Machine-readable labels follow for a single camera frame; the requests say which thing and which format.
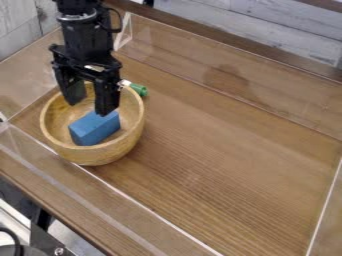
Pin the blue rectangular block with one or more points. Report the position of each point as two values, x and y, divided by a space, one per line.
92 128

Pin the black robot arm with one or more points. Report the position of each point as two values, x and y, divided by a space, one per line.
116 22

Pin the black metal table frame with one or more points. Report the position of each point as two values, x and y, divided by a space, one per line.
24 224

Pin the white green marker pen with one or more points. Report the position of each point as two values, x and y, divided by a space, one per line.
136 87

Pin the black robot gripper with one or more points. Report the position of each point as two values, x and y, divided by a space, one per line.
83 58

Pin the brown wooden bowl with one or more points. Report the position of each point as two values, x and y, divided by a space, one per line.
58 114

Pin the clear acrylic corner bracket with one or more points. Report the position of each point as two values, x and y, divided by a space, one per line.
124 36

